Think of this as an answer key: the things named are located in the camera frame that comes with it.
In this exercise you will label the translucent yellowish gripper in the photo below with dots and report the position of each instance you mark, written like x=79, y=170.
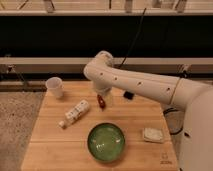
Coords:
x=108, y=99

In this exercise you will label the white plastic bottle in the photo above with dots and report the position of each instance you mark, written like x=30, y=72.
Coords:
x=74, y=114

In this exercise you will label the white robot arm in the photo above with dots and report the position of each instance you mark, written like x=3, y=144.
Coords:
x=194, y=98

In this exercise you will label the green ceramic bowl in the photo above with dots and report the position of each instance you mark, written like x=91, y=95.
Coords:
x=106, y=142

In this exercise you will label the red small object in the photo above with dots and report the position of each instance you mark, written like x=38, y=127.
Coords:
x=101, y=102

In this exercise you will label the black smartphone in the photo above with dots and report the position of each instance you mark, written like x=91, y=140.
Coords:
x=128, y=95

